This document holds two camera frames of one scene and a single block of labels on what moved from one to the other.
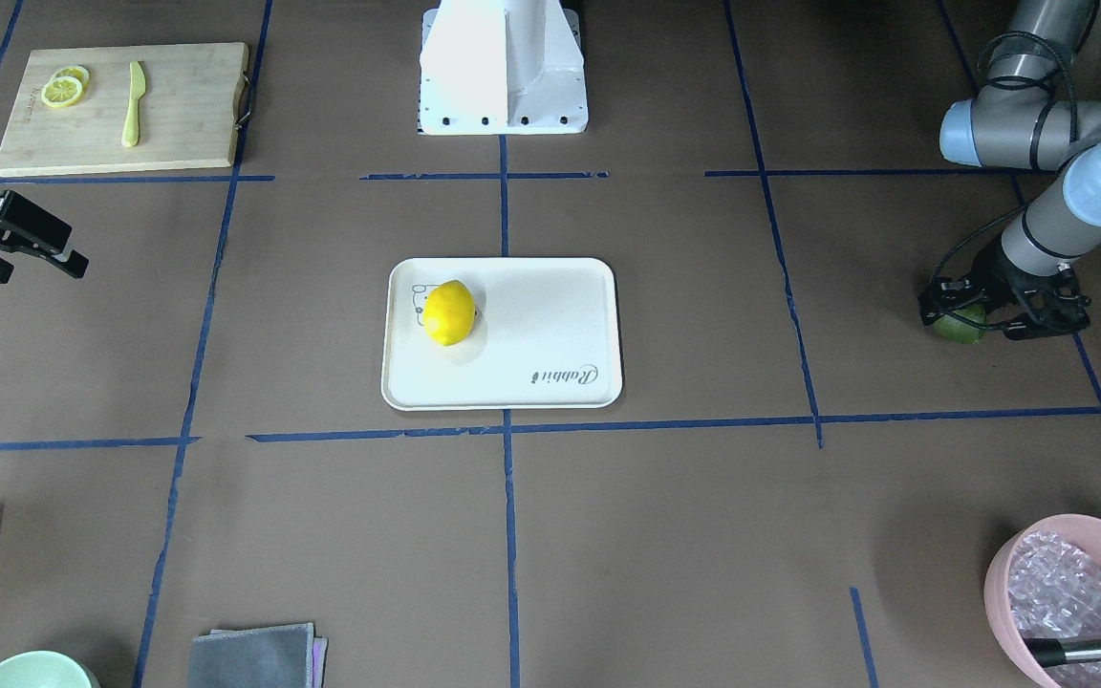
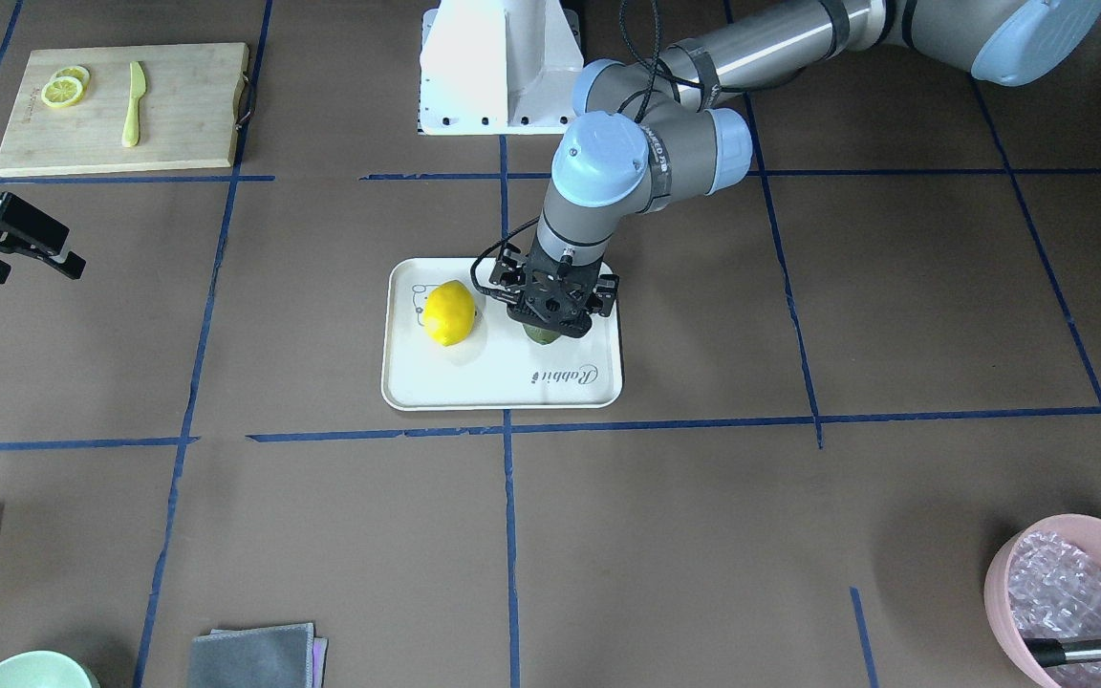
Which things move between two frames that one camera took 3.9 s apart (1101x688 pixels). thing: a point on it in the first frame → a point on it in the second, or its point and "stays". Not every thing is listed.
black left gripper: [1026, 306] → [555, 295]
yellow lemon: [448, 312] stays
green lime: [960, 330] → [541, 334]
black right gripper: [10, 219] stays
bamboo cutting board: [188, 112] stays
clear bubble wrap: [1058, 591] stays
